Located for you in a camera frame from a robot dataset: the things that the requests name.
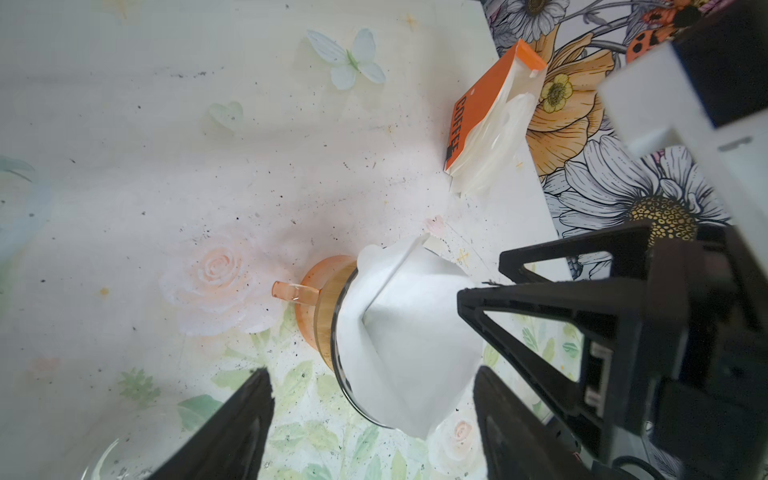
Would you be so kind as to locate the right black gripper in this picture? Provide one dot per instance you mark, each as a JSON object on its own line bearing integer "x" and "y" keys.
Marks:
{"x": 675, "y": 338}

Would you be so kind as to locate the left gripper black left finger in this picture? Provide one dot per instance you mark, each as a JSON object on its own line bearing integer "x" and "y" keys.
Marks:
{"x": 231, "y": 444}

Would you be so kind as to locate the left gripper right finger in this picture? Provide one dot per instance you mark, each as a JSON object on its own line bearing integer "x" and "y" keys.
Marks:
{"x": 516, "y": 444}

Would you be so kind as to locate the orange glass pitcher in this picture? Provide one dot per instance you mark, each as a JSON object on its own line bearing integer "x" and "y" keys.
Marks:
{"x": 315, "y": 300}

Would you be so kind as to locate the clear glass carafe brown handle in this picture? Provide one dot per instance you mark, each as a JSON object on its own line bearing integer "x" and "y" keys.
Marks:
{"x": 119, "y": 460}

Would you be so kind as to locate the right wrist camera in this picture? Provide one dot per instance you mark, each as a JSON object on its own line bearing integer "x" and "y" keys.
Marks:
{"x": 707, "y": 91}

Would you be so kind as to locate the coffee filter pack orange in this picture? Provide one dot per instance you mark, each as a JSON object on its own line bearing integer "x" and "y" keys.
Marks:
{"x": 489, "y": 122}

